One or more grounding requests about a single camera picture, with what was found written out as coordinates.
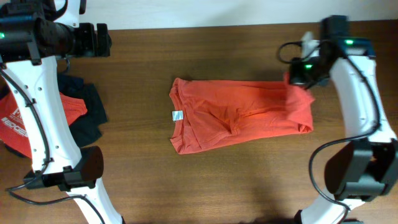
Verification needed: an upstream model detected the orange McKinney Boyd soccer t-shirt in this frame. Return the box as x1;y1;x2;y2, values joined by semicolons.
169;73;315;154

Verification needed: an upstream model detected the folded red Fram t-shirt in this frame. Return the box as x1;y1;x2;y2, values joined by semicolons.
1;93;88;158

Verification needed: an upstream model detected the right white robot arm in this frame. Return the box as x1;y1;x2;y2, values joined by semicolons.
289;37;397;223

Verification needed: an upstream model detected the folded dark navy garment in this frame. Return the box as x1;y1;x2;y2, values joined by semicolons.
1;74;108;157

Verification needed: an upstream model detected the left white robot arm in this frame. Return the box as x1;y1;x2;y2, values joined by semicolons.
1;6;124;223

